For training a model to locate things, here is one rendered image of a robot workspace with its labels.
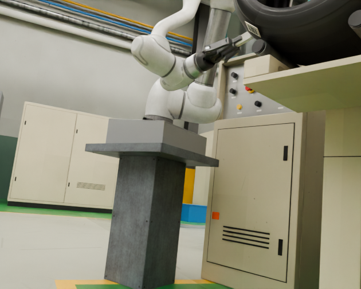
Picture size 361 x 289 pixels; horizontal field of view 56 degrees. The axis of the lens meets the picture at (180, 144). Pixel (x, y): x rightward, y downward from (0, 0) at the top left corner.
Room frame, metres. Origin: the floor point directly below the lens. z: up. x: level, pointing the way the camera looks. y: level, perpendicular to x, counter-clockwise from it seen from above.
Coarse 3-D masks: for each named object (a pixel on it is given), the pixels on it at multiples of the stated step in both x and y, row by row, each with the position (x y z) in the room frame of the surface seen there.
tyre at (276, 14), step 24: (240, 0) 1.02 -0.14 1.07; (264, 0) 1.21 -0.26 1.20; (288, 0) 1.20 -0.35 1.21; (312, 0) 0.84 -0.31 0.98; (336, 0) 0.80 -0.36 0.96; (360, 0) 0.78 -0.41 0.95; (264, 24) 0.95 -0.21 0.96; (288, 24) 0.89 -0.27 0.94; (312, 24) 0.86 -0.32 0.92; (336, 24) 0.83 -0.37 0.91; (288, 48) 0.96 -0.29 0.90; (312, 48) 0.93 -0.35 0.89; (336, 48) 0.92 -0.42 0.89; (360, 48) 0.93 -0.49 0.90
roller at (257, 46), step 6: (258, 42) 0.97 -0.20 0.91; (264, 42) 0.96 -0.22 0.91; (252, 48) 0.98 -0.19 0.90; (258, 48) 0.97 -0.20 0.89; (264, 48) 0.96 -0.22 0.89; (270, 48) 0.98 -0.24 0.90; (258, 54) 0.98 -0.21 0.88; (264, 54) 0.98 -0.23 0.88; (270, 54) 0.99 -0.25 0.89; (276, 54) 1.01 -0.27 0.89; (282, 54) 1.04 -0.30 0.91; (282, 60) 1.04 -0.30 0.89; (288, 60) 1.06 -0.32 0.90; (288, 66) 1.07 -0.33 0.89; (294, 66) 1.09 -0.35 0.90
